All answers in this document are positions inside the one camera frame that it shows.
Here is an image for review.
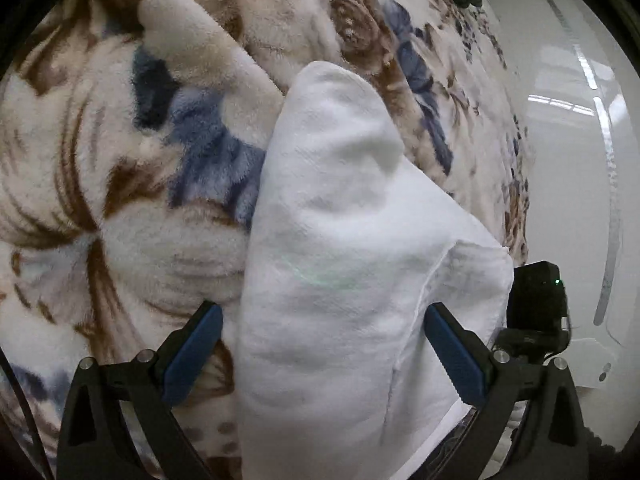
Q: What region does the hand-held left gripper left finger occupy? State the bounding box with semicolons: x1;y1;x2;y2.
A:
56;300;224;480

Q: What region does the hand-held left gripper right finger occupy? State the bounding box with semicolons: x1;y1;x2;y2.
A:
424;302;592;480

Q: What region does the white towel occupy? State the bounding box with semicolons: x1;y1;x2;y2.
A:
234;60;516;480

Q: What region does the glossy white wardrobe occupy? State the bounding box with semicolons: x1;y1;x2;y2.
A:
470;0;637;392

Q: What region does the floral fleece blanket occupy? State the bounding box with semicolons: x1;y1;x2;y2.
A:
0;0;537;480

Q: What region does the black cable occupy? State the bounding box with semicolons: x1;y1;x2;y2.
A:
0;350;53;480

